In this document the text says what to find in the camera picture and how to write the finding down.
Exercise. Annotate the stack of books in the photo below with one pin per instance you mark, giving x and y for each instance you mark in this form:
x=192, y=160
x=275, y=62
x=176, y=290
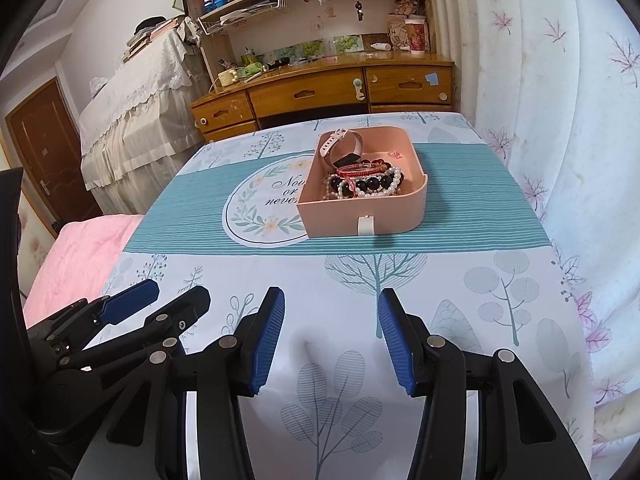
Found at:
x=150, y=40

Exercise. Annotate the wooden desk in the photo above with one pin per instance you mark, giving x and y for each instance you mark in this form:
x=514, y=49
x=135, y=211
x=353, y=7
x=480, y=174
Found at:
x=305, y=92

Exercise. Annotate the hanging keys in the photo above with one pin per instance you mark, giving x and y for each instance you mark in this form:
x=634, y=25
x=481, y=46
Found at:
x=359, y=12

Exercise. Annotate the green packet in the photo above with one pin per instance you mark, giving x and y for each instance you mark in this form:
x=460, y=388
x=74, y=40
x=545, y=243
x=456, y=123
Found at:
x=251, y=70

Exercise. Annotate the wooden bookshelf hutch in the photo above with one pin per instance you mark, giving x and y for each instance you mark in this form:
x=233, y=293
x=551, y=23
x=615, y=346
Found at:
x=340, y=15

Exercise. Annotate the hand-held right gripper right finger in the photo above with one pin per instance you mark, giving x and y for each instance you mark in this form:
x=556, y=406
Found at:
x=395, y=345

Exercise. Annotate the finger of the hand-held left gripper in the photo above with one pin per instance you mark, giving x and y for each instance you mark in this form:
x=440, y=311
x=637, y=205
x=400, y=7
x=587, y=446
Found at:
x=185, y=307
x=130, y=302

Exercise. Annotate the pale pink smartwatch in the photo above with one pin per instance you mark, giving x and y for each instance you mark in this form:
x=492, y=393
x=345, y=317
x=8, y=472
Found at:
x=332, y=141

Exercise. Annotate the pink drawer tray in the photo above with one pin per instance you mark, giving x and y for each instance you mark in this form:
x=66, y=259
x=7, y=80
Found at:
x=350, y=220

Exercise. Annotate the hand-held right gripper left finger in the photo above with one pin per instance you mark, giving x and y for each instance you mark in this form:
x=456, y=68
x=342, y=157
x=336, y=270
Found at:
x=265, y=345

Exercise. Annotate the white tube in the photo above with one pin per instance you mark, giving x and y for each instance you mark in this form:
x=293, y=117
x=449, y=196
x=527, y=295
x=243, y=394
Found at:
x=380, y=46

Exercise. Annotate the green leaf pictures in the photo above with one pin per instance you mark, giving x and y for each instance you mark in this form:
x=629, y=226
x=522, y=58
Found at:
x=312, y=47

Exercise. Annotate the patterned paper bag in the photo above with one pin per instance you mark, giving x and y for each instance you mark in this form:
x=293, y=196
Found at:
x=396, y=35

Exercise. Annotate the black flashlight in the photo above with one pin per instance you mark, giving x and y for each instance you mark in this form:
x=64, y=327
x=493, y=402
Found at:
x=278, y=64

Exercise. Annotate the pink blanket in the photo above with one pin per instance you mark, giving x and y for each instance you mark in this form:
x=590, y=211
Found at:
x=80, y=255

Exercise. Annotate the brown wooden door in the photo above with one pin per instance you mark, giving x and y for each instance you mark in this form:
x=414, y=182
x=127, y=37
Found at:
x=45, y=150

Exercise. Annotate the red patterned paper cup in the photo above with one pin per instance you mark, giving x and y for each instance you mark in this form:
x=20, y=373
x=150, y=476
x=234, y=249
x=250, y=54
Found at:
x=415, y=35

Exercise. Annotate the cream power strip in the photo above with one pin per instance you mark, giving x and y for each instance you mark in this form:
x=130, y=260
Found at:
x=228, y=77

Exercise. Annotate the white leaf print curtain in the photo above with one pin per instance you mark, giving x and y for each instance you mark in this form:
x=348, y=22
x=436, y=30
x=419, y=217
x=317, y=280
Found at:
x=550, y=135

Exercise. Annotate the lace covered furniture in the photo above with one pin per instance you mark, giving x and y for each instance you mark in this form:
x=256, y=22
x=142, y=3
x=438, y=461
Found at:
x=135, y=110

